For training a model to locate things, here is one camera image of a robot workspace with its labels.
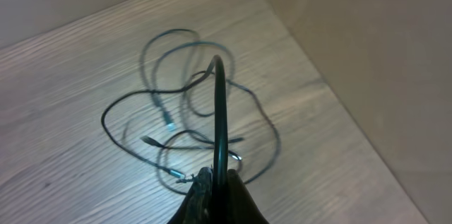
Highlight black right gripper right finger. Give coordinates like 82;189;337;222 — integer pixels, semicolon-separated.
227;169;269;224

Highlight black USB cable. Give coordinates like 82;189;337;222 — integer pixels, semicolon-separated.
100;54;282;196
138;28;237;132

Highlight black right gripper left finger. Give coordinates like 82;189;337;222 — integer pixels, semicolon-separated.
168;167;213;224

